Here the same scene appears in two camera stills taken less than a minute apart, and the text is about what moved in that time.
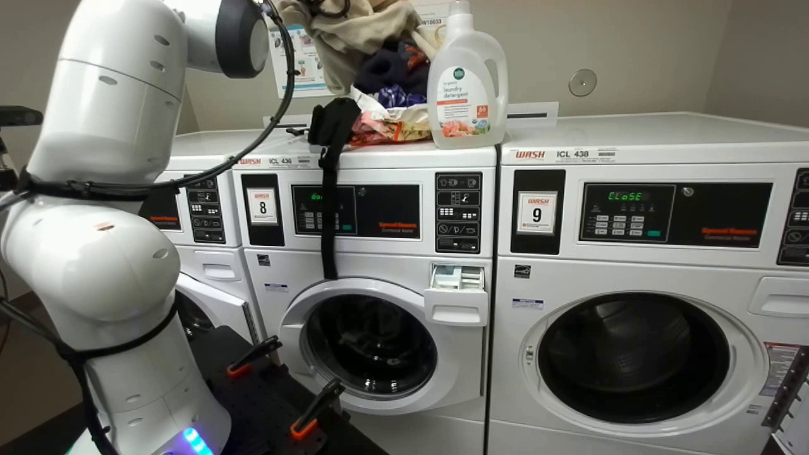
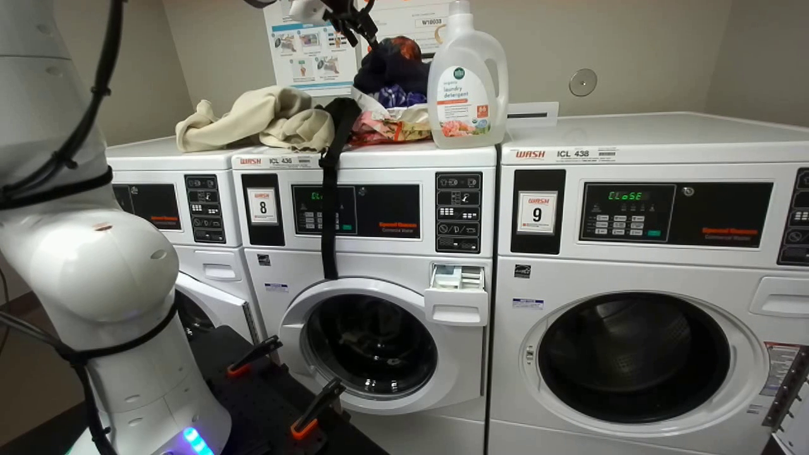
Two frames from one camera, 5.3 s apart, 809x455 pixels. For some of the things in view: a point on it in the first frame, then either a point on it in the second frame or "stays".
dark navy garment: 392,74 stays
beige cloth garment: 350,33 to 265,114
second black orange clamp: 308,426 stays
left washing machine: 206,221 stays
